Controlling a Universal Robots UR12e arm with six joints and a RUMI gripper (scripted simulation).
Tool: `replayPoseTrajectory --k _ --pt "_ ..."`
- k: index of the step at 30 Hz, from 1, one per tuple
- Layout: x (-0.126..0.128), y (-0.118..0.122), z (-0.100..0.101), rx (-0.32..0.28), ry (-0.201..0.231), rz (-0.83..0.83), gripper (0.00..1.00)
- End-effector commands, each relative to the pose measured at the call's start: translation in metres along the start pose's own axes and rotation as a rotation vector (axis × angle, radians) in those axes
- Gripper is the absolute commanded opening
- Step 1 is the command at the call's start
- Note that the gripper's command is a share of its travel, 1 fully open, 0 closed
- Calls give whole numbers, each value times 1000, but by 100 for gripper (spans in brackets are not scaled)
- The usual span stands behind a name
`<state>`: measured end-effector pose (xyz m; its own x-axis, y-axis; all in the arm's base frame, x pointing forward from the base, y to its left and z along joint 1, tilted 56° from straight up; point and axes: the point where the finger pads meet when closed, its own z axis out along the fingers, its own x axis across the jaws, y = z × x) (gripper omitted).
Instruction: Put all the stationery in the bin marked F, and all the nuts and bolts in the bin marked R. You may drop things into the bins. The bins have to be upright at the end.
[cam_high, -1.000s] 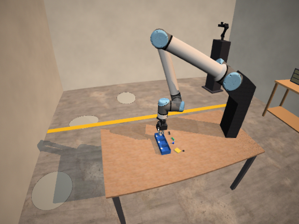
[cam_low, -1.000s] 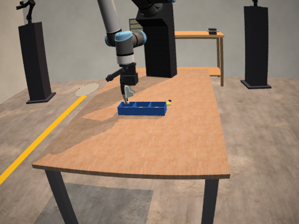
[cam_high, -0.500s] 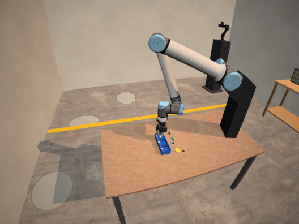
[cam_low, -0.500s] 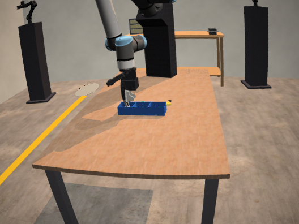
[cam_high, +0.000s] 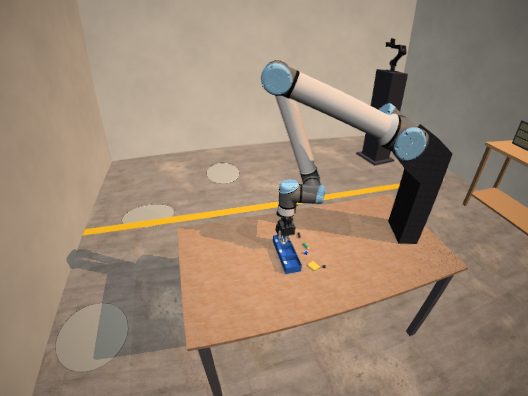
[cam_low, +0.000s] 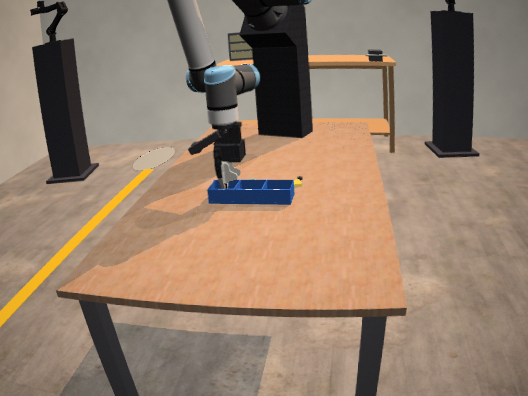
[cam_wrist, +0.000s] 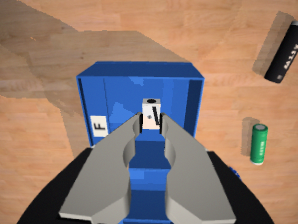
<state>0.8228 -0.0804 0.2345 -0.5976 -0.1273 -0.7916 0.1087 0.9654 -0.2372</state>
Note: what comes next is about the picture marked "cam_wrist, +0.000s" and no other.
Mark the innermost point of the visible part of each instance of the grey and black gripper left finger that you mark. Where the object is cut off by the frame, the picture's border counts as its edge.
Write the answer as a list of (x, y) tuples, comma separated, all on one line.
[(95, 187)]

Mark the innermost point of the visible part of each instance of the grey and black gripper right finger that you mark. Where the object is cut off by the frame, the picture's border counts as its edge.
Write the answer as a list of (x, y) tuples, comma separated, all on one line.
[(200, 187)]

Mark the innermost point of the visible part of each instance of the blue three-compartment bin rack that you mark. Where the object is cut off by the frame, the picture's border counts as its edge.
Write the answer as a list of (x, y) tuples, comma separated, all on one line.
[(111, 92)]

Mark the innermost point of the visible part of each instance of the black aa battery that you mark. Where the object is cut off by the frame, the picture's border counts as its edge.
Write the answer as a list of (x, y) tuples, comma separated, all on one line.
[(284, 56)]

